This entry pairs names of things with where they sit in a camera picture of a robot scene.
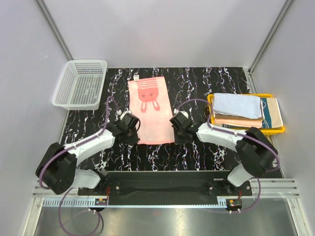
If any pink striped cloth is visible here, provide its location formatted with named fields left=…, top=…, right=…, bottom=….
left=128, top=77, right=175, bottom=145

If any peach towel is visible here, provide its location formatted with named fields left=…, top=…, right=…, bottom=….
left=214, top=118, right=262, bottom=128

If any light blue cloth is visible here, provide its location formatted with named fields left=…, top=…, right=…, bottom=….
left=213, top=93, right=262, bottom=118

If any teal beige Doraemon towel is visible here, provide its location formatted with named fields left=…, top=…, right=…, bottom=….
left=261, top=97, right=284, bottom=129

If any yellow cloth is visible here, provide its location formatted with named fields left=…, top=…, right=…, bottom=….
left=213, top=113, right=264, bottom=121

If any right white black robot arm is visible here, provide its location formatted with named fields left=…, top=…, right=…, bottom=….
left=170, top=112, right=279, bottom=196

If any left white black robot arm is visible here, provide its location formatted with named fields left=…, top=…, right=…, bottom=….
left=35, top=112, right=141, bottom=195

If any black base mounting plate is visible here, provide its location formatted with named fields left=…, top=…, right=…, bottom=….
left=77, top=171, right=252, bottom=212

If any white plastic basket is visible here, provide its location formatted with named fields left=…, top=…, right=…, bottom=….
left=52, top=59, right=107, bottom=111

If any yellow plastic tray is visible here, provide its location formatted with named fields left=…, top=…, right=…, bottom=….
left=211, top=94, right=285, bottom=136

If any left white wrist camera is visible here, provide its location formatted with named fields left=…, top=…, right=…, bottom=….
left=116, top=110, right=132, bottom=116

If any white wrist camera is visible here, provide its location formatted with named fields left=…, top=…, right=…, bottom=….
left=116, top=110, right=132, bottom=116
left=173, top=109, right=189, bottom=118

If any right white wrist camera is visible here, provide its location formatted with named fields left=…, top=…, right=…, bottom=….
left=173, top=109, right=189, bottom=118

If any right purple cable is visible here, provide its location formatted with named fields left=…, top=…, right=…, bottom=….
left=174, top=98, right=281, bottom=213

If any purple cable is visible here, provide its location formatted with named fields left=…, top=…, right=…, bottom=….
left=174, top=98, right=281, bottom=213
left=38, top=95, right=124, bottom=234

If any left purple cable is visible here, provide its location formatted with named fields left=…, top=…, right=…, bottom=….
left=38, top=95, right=124, bottom=234

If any aluminium front rail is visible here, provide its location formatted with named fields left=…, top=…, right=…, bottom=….
left=32, top=178, right=299, bottom=208

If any left aluminium frame post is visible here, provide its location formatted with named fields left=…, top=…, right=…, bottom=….
left=34, top=0, right=74, bottom=61

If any aluminium frame post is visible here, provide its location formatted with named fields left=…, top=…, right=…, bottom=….
left=248, top=0, right=295, bottom=74
left=34, top=0, right=74, bottom=61

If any right aluminium frame post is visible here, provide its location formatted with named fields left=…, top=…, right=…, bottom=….
left=248, top=0, right=295, bottom=74

